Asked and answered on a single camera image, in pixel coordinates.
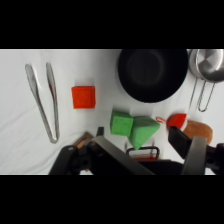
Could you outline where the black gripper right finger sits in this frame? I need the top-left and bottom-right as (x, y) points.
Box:
(167, 126), (224, 176)

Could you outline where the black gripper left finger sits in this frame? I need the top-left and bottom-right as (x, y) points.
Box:
(49, 126), (155, 176)

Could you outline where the red cube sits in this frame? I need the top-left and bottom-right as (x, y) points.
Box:
(71, 85), (97, 110)

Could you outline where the green cube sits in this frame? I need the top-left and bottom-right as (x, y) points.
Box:
(109, 110), (134, 137)

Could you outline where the black bowl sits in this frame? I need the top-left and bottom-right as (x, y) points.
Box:
(116, 49), (190, 104)

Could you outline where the red and brown plush toy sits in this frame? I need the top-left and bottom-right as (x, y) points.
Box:
(155, 113), (214, 146)

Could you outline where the green wedge block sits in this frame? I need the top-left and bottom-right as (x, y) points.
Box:
(128, 115), (162, 151)

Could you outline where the white box with black frame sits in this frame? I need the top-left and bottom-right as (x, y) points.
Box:
(125, 145), (161, 163)

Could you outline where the steel saucepan with wire handle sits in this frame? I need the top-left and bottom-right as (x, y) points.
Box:
(187, 49), (224, 113)

